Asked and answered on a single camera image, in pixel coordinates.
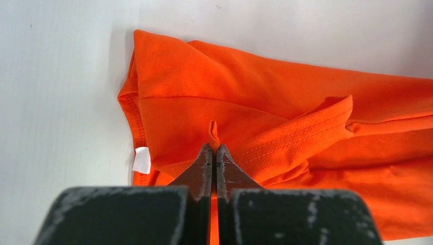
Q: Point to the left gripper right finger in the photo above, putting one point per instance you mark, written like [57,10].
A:
[250,214]

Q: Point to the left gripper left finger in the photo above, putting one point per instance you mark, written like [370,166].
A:
[178,213]

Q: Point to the orange t-shirt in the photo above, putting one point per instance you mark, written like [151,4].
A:
[287,125]

